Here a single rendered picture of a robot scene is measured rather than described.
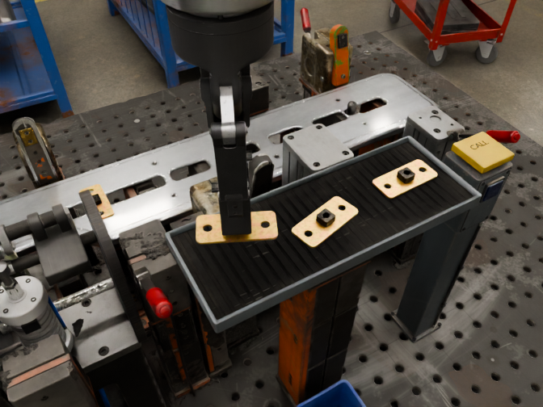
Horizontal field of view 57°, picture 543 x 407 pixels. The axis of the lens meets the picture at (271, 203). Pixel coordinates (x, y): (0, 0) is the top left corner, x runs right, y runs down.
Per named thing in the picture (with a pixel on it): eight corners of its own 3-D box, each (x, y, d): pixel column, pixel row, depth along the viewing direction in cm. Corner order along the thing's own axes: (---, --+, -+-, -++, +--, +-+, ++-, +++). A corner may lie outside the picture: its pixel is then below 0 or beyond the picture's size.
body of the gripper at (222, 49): (279, 20, 31) (278, 136, 38) (268, -32, 37) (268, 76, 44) (160, 24, 31) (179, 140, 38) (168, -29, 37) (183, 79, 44)
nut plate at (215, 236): (275, 211, 53) (275, 204, 53) (278, 239, 51) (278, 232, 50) (196, 217, 53) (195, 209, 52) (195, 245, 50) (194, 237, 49)
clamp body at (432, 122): (400, 223, 121) (435, 98, 95) (431, 255, 114) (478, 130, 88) (368, 238, 118) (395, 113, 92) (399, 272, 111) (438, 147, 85)
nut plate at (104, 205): (78, 191, 86) (76, 186, 85) (99, 184, 87) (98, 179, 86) (92, 223, 81) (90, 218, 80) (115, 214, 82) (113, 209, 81)
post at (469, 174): (416, 300, 106) (478, 136, 74) (441, 327, 101) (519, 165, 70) (389, 315, 103) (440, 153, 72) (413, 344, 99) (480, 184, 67)
